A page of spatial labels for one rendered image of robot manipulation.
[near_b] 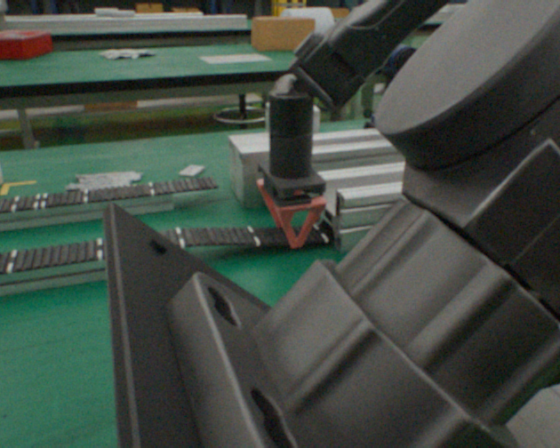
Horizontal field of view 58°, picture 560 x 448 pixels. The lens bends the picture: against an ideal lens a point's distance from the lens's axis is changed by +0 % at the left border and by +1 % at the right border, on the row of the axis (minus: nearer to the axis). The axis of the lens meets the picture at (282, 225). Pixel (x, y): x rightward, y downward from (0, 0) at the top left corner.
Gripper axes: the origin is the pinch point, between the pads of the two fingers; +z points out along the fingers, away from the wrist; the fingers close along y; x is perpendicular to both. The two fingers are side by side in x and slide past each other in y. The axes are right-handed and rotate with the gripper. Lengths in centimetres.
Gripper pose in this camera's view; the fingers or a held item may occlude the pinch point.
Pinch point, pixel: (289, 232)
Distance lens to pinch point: 71.7
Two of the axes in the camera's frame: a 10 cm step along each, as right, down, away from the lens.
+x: -9.5, 1.3, -2.8
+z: -0.1, 8.9, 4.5
